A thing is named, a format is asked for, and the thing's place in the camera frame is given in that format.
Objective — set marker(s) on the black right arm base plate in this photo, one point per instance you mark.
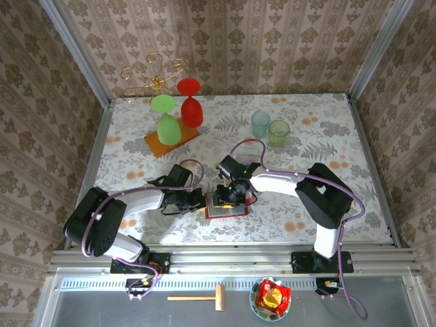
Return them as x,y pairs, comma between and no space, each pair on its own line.
301,264

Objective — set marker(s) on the orange wooden rack base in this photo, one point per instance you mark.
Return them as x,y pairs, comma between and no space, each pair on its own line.
155,144

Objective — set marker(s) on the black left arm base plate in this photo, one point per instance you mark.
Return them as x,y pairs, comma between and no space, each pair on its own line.
161,262

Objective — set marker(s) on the slotted metal strip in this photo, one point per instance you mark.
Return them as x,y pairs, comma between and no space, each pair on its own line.
204,284

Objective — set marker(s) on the floral table cover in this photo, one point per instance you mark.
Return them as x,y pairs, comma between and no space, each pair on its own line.
340,112

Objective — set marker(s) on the aluminium table side rail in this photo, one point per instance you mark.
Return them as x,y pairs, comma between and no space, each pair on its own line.
89,170
361,129

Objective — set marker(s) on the green wine glass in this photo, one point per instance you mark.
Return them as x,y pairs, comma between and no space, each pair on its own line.
168,131

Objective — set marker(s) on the aluminium frame cross rail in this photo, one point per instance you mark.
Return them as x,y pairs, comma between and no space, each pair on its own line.
231,262

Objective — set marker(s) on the blue plastic tumbler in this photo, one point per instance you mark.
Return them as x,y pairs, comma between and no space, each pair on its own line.
260,124

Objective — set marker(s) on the wooden mallet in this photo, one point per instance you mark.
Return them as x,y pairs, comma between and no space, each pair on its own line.
220,298

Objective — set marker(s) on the red card holder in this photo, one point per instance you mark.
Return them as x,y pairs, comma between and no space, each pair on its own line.
238,211

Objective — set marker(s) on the green plastic tumbler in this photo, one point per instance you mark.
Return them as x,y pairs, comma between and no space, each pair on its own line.
279,133

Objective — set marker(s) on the red wine glass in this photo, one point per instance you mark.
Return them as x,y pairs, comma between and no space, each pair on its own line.
191,112

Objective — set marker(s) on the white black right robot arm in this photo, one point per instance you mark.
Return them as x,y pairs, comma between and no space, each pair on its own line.
272,182

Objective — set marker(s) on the red yellow snack bag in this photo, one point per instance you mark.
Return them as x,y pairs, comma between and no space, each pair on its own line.
272,298

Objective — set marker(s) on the aluminium frame post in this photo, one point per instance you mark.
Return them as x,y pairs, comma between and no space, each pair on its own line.
79,54
377,51

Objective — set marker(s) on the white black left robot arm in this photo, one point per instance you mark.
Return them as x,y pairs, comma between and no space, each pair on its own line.
143,202

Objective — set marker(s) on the grey metal panel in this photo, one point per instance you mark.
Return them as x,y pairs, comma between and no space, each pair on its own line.
391,306

